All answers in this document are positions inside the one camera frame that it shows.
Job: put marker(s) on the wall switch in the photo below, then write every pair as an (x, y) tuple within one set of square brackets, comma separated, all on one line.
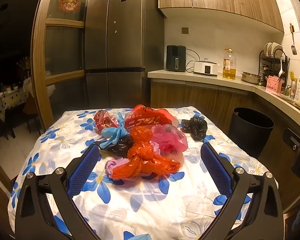
[(185, 30)]

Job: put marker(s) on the blue floral tablecloth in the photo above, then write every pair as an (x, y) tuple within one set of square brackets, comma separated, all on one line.
[(145, 205)]

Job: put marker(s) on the pink plastic bag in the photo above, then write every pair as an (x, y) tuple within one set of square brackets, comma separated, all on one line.
[(170, 137)]

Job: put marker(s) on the purple plastic bag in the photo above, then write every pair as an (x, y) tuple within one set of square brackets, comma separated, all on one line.
[(110, 166)]

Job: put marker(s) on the black trash bin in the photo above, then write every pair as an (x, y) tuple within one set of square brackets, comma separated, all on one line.
[(250, 132)]

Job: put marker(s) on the beer can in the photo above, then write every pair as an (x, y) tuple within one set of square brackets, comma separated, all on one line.
[(292, 91)]

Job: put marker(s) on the dark steel refrigerator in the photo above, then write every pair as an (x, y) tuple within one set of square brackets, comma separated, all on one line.
[(115, 55)]

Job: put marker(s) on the large black plastic bag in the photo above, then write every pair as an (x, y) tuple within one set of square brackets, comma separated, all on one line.
[(120, 147)]

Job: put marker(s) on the wooden glass door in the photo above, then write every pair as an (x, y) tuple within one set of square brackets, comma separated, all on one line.
[(38, 55)]

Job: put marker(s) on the wooden lower cabinets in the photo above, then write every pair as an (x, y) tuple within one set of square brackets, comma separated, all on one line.
[(190, 95)]

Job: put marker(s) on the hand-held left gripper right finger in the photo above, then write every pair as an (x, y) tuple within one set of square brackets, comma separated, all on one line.
[(216, 170)]

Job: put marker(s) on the round red door sticker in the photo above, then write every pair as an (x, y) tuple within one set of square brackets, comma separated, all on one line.
[(69, 2)]

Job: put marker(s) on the black air fryer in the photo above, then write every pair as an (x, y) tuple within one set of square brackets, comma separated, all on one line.
[(176, 57)]

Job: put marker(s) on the red patterned plastic bag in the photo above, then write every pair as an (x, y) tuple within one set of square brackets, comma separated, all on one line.
[(105, 122)]

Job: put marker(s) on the small black plastic bag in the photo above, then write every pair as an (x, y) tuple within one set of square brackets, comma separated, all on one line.
[(196, 127)]

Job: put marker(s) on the dining table with dotted cloth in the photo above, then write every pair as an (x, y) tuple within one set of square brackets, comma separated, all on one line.
[(10, 100)]

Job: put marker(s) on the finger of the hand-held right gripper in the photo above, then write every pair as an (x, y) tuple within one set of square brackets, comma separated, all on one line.
[(291, 140)]

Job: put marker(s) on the cooking oil bottle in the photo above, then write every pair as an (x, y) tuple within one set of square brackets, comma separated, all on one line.
[(229, 67)]

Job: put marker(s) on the black dish rack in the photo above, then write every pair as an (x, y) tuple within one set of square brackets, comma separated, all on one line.
[(265, 67)]

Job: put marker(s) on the hanging metal spatula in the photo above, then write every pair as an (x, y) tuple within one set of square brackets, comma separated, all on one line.
[(293, 48)]

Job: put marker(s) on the large red printed plastic bag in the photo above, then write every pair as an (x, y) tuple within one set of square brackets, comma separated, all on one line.
[(145, 121)]

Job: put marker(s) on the metal bowl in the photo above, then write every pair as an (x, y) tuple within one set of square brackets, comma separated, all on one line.
[(251, 77)]

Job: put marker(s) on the white spoon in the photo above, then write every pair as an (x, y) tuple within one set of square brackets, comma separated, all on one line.
[(280, 68)]

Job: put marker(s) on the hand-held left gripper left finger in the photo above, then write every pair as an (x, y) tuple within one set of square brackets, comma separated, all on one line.
[(83, 170)]

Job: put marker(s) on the pink utensil basket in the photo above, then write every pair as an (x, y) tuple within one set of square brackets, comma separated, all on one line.
[(273, 85)]

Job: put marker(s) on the stone kitchen countertop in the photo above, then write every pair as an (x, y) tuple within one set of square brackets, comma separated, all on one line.
[(190, 76)]

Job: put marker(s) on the orange plastic bag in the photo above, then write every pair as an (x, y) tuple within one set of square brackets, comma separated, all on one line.
[(140, 155)]

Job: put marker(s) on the blue plastic bag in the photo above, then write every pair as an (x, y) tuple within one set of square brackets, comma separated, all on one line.
[(112, 136)]

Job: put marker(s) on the white rice cooker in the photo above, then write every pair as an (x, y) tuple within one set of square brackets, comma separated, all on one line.
[(206, 67)]

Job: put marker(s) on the yellow sponge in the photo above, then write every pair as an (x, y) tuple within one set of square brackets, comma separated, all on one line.
[(293, 76)]

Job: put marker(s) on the white plate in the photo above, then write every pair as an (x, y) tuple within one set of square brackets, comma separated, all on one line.
[(273, 47), (279, 48), (266, 48)]

